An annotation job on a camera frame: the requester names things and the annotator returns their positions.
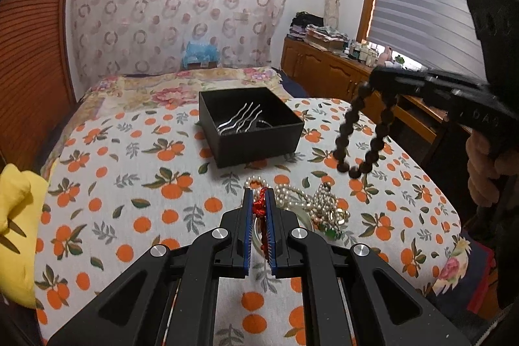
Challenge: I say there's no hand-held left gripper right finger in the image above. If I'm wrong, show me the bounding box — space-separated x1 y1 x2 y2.
263 190 474 346

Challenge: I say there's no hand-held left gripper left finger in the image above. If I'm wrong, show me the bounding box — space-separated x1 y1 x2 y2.
48 188 254 346

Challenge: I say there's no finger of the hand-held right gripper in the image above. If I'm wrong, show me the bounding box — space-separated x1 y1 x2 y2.
370 66 430 97

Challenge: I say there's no red braided cord bracelet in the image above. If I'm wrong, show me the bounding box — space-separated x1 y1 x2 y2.
252 186 268 218

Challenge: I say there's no pale jade bangle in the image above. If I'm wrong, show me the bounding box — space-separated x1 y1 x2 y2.
250 207 346 249

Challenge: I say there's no white pearl necklace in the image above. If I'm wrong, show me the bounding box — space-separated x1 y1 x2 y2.
244 176 315 211

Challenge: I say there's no dark wooden bead bracelet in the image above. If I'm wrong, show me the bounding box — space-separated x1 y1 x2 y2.
334 80 400 180

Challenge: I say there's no black square box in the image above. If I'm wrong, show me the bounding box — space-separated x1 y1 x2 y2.
198 87 305 169

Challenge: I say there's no person's right hand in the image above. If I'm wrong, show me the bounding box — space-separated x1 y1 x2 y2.
465 135 509 208

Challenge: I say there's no group of cosmetic bottles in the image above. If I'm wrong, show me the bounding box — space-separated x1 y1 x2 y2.
348 40 382 66

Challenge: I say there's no wooden cabinet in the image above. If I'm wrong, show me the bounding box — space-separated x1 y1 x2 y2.
281 37 452 153

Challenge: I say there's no stack of folded clothes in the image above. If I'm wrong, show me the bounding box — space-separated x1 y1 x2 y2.
289 11 350 52

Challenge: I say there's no dark blue bed sheet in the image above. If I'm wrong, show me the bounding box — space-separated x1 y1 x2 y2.
281 71 311 99

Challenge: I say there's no silver wavy hairpin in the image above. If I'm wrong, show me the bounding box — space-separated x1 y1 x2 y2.
217 101 254 137
232 105 264 134

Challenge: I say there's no orange fruit print cloth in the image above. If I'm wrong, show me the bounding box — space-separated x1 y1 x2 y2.
34 98 462 346

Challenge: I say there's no floral bed blanket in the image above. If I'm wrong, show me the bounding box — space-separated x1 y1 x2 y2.
76 67 285 116

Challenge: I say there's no blue bag on box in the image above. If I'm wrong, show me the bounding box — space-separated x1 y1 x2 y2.
181 40 222 69

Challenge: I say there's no yellow plush toy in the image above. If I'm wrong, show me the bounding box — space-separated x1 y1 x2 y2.
0 163 50 308

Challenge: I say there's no circle pattern sheer curtain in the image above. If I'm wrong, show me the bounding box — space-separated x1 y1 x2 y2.
71 0 289 88

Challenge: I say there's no wooden slatted wardrobe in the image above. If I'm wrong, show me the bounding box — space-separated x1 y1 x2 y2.
0 0 82 173

